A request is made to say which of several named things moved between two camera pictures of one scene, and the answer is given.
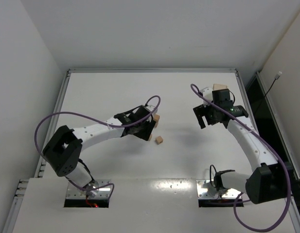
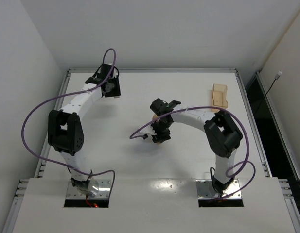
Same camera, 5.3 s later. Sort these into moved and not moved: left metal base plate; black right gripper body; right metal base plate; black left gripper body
Moved: black right gripper body; black left gripper body
Not moved: right metal base plate; left metal base plate
